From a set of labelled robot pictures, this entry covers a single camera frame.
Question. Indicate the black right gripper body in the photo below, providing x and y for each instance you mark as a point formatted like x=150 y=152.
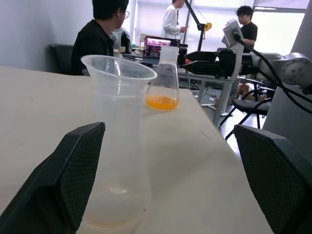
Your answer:
x=224 y=64

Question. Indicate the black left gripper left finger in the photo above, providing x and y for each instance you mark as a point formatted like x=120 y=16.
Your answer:
x=48 y=185

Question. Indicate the conical bottle with orange liquid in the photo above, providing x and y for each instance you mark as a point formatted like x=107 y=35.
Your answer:
x=162 y=101

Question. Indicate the white-legged desk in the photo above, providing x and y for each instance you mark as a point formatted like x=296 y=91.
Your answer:
x=219 y=83

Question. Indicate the open laptop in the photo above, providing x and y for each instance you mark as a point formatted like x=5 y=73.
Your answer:
x=157 y=50

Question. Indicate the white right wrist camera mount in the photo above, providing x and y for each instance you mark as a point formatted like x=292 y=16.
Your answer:
x=231 y=31

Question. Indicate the seated person in black shirt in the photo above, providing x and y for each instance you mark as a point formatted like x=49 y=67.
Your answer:
x=93 y=41

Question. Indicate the standing person in white shirt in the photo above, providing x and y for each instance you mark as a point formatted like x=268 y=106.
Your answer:
x=170 y=22

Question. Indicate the black crane stand, yellow spool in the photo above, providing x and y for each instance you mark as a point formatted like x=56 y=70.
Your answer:
x=201 y=26

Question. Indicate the curly-haired person in black t-shirt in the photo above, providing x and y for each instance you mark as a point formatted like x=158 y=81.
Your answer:
x=248 y=30

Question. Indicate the clear plastic funnel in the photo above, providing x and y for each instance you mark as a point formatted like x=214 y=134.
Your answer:
x=117 y=70

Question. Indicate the black folding chair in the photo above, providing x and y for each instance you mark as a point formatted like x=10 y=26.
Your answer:
x=248 y=107

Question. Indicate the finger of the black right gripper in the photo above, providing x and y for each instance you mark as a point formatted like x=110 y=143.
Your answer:
x=202 y=67
x=202 y=56

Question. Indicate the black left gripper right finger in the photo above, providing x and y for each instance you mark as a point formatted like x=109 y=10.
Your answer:
x=280 y=180

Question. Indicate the empty clear conical bottle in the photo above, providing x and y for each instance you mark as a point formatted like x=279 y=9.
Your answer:
x=119 y=170

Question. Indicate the black armchair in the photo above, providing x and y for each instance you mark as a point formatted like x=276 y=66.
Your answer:
x=61 y=58

